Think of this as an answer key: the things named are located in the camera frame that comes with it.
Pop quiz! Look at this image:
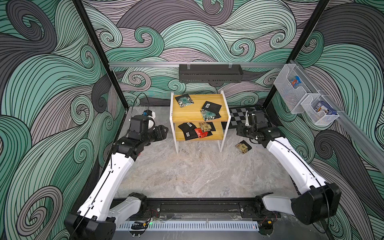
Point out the oolong tea bag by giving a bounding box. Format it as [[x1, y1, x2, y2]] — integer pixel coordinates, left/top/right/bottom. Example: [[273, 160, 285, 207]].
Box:
[[235, 140, 253, 154]]

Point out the black tea bag lower left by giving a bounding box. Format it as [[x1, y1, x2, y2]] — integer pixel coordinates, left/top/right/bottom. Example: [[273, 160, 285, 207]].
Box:
[[178, 122, 196, 132]]

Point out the black tea bag with barcode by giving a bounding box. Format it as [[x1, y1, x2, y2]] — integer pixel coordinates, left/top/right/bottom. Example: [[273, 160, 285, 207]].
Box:
[[201, 101, 222, 119]]

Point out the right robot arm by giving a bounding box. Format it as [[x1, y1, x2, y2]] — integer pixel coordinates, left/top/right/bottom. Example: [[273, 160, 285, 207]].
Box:
[[237, 111, 342, 225]]

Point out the jasmine tea bag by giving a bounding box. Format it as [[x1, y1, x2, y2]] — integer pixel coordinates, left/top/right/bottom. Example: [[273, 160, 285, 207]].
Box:
[[175, 94, 194, 108], [201, 110, 217, 122]]

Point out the clear wall bin upper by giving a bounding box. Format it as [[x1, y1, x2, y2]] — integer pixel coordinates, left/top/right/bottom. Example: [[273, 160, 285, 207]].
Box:
[[274, 64, 311, 114]]

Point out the clear wall bin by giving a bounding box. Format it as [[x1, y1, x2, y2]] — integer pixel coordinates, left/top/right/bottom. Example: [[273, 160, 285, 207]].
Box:
[[274, 64, 311, 114], [301, 94, 339, 126]]

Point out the oolong tea bag lower shelf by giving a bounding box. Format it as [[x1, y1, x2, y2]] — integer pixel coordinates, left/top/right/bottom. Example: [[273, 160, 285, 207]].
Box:
[[199, 122, 216, 133]]

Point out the black tea bag lower front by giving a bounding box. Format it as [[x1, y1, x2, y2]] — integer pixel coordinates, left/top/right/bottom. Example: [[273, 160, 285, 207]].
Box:
[[183, 130, 199, 141]]

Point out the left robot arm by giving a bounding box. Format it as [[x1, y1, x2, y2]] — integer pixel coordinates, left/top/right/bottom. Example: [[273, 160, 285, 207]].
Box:
[[64, 110, 169, 240]]

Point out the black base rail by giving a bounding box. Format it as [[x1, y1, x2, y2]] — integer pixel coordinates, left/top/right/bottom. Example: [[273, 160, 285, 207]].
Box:
[[130, 194, 286, 221]]

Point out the clear wall bin lower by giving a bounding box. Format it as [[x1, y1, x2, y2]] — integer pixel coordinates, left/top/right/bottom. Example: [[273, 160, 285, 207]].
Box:
[[301, 94, 339, 126]]

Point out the white wooden two-tier shelf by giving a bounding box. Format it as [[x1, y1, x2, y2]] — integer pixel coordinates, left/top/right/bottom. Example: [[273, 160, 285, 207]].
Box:
[[169, 91, 231, 153]]

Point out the aluminium wall rail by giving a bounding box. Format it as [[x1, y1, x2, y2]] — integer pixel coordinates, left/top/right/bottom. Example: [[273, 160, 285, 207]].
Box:
[[109, 61, 285, 69]]

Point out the white slotted cable duct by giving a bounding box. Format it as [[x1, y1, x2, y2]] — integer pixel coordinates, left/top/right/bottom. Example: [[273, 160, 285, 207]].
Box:
[[115, 220, 260, 232]]

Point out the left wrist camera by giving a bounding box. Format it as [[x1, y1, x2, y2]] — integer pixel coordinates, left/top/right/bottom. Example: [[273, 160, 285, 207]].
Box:
[[142, 110, 156, 120]]

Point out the red tea bag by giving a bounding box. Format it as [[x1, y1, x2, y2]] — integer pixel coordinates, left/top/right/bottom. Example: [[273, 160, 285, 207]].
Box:
[[195, 128, 208, 139]]

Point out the black wall tray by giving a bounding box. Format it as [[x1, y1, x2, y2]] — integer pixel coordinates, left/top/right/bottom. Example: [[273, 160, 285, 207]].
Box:
[[179, 65, 244, 85]]

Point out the checkered board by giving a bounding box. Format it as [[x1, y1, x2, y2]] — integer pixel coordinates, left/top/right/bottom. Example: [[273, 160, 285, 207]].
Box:
[[228, 107, 265, 129]]

